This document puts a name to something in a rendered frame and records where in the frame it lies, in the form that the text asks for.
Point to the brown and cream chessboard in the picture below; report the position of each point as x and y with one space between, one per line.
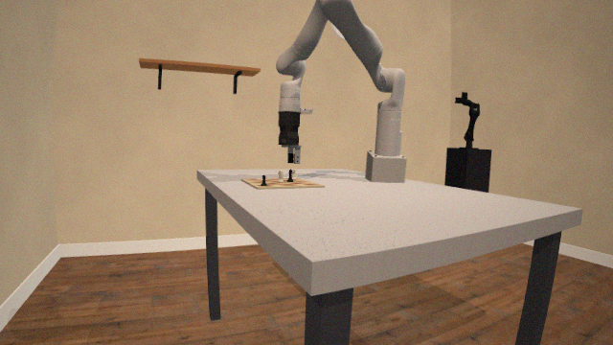
272 183

